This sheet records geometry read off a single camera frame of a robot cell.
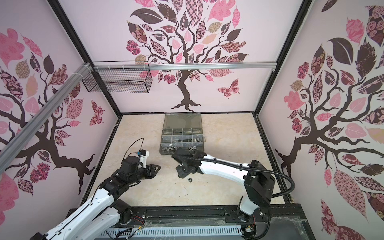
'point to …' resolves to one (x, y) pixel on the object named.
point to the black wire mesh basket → (120, 76)
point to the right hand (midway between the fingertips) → (182, 167)
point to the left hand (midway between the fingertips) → (158, 170)
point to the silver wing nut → (163, 148)
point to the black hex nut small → (190, 180)
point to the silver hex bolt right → (198, 139)
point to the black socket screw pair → (186, 140)
